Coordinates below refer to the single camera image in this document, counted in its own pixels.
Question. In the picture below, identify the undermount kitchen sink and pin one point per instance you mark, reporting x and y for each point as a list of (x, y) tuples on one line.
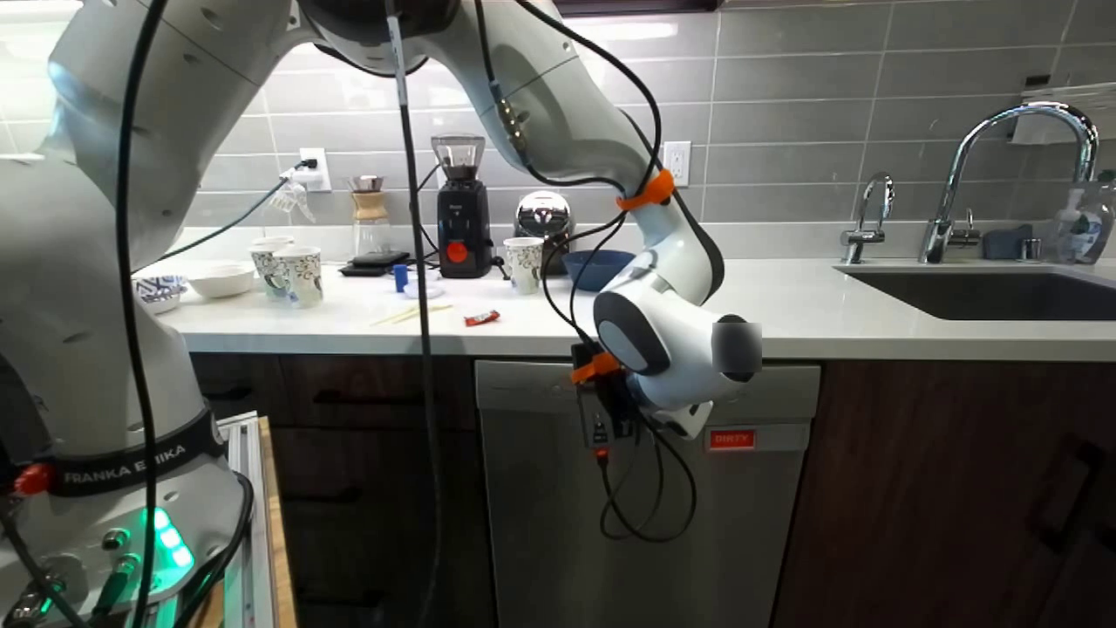
[(997, 294)]

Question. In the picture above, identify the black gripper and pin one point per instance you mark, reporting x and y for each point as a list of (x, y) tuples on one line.
[(610, 411)]

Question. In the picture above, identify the stainless steel dishwasher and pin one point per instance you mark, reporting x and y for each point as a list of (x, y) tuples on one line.
[(545, 523)]

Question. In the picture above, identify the white bowl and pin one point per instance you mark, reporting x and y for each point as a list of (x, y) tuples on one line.
[(221, 279)]

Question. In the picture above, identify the patterned plate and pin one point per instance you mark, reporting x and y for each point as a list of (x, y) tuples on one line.
[(159, 294)]

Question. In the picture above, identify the black coffee grinder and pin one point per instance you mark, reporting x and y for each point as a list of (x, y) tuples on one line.
[(463, 221)]

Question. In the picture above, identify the glass pour-over coffee carafe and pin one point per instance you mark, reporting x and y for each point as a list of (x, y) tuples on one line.
[(370, 226)]

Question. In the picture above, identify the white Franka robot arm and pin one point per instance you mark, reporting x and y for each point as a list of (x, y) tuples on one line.
[(72, 279)]

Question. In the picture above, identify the white wall power outlet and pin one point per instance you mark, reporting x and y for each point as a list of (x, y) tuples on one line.
[(316, 162)]

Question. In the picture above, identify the small blue cylinder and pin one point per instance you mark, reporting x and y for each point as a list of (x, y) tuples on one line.
[(403, 279)]

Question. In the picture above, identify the red dishwasher sticker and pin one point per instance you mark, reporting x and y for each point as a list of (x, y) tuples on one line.
[(733, 440)]

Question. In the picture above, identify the blue bowl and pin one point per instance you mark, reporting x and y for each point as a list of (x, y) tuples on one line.
[(604, 268)]

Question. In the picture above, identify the small chrome faucet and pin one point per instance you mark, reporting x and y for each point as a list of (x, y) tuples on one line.
[(867, 221)]

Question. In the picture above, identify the wooden robot stand board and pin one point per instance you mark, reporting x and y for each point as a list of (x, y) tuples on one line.
[(275, 523)]

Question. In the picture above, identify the tall chrome kitchen faucet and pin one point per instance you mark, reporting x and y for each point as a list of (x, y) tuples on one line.
[(969, 145)]

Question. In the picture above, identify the white wall switch plate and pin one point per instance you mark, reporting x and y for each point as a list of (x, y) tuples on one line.
[(679, 162)]

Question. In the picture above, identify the dark wood sink cabinet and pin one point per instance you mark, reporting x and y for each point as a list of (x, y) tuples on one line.
[(929, 500)]

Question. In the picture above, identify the pale glass soap dispenser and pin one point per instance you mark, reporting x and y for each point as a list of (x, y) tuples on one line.
[(1083, 226)]

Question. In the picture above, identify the red ketchup packet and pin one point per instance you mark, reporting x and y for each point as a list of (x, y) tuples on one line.
[(484, 316)]

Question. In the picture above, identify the dark wood drawer cabinet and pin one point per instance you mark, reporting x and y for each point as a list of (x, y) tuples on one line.
[(349, 465)]

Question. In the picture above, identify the black coffee scale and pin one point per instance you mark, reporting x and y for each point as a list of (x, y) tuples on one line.
[(377, 265)]

